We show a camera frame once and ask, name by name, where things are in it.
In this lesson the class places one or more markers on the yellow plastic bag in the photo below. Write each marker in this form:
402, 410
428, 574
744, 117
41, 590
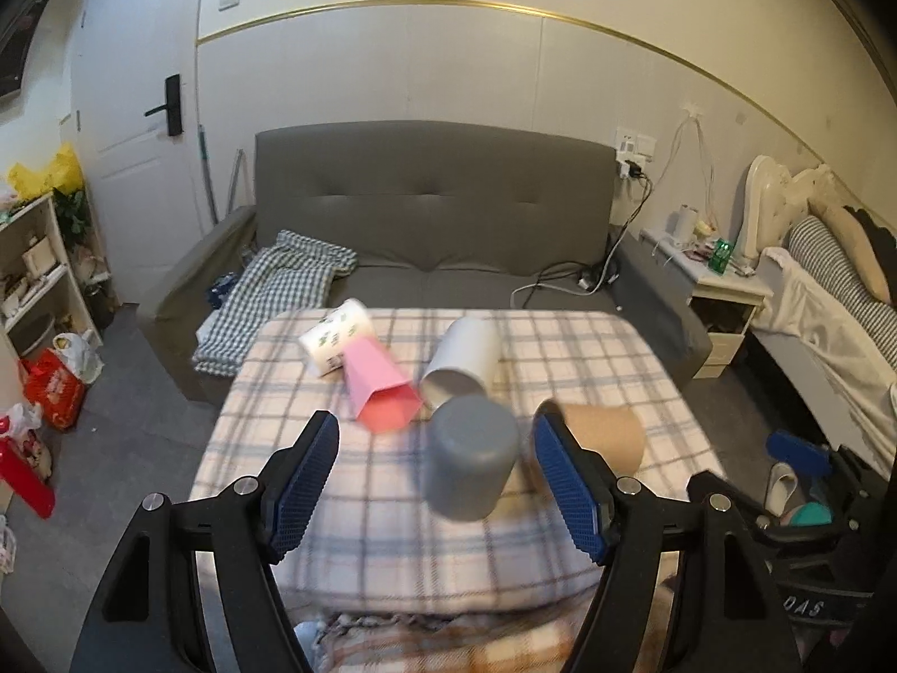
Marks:
45, 174

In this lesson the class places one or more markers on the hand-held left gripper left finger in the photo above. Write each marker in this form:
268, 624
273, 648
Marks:
300, 484

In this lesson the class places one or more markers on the pink plastic cup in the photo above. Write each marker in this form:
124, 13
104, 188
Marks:
378, 385

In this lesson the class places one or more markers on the black plug charger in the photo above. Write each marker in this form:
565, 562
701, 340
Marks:
633, 169

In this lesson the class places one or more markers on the teal slipper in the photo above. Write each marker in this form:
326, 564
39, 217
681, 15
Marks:
809, 515

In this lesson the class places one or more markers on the grey sofa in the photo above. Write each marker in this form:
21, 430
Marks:
420, 189

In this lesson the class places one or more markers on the grey plastic cup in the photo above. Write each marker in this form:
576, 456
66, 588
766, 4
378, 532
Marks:
471, 459

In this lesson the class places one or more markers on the striped pillow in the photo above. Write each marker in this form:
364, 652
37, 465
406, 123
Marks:
823, 259

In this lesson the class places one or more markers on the white cylinder container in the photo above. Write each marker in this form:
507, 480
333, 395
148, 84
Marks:
687, 224

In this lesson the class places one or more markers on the white bed headboard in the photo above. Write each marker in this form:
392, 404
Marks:
760, 196

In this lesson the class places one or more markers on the orange plaid fringed blanket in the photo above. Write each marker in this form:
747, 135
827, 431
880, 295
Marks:
434, 645

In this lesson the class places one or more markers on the white plastic bag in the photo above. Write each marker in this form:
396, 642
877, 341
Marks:
83, 357

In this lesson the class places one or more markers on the white shelf unit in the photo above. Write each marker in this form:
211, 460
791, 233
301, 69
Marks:
43, 273

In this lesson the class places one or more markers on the white nightstand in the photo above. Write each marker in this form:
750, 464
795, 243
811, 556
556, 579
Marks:
729, 312

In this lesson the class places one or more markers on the white bed sheet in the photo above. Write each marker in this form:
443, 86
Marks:
820, 336

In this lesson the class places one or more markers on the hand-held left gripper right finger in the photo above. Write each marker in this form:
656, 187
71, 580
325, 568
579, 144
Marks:
571, 494

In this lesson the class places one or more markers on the red box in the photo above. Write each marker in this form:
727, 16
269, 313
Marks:
26, 477

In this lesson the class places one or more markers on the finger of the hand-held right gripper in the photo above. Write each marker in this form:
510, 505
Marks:
795, 450

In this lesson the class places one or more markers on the wall outlet panel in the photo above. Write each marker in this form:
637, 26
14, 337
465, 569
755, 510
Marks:
636, 141

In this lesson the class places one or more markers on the white slipper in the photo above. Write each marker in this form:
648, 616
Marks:
779, 487

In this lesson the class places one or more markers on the dark blue cloth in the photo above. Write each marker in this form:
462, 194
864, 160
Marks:
221, 289

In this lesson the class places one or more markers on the blue checked cloth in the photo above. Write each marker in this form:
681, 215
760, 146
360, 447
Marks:
280, 287

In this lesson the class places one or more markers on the white patterned paper cup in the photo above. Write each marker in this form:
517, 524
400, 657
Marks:
335, 338

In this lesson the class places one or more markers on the red shopping bag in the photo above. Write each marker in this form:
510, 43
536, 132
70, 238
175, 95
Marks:
56, 389

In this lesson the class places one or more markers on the green leafy plant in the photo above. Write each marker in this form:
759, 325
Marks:
72, 214

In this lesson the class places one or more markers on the plaid table cloth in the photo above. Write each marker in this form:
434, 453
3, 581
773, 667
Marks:
364, 512

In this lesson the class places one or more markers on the beige pillow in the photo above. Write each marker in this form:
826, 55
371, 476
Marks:
844, 235

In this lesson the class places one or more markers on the green box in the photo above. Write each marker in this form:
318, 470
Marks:
720, 256

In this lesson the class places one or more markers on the white door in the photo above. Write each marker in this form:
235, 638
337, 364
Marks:
119, 49

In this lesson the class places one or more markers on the white plastic cup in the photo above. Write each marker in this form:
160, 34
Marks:
464, 363

